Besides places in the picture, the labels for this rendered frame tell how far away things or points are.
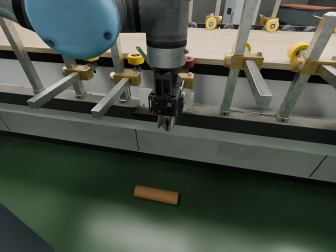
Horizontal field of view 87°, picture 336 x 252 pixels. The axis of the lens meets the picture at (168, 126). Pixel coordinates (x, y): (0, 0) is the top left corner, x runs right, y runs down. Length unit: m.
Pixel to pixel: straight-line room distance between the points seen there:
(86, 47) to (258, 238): 1.30
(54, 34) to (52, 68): 1.14
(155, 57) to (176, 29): 0.07
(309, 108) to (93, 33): 1.12
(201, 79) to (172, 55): 0.63
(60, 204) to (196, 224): 0.93
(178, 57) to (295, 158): 1.20
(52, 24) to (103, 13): 0.06
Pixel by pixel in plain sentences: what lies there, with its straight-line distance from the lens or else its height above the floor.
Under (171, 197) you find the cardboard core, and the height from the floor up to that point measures 0.07.
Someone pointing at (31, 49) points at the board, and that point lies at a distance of 1.36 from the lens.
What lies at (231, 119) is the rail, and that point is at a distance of 0.86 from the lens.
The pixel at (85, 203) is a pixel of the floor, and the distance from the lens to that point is 1.44.
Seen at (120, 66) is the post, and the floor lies 0.89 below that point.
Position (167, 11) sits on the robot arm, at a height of 1.14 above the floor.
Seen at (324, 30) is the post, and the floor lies 1.06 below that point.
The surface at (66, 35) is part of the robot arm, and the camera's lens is 0.26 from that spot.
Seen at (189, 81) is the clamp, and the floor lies 0.85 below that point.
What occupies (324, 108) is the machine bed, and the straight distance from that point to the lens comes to 1.24.
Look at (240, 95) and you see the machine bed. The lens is 1.07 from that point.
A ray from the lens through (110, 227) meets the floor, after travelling 1.31.
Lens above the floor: 1.17
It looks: 39 degrees down
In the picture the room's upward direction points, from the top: straight up
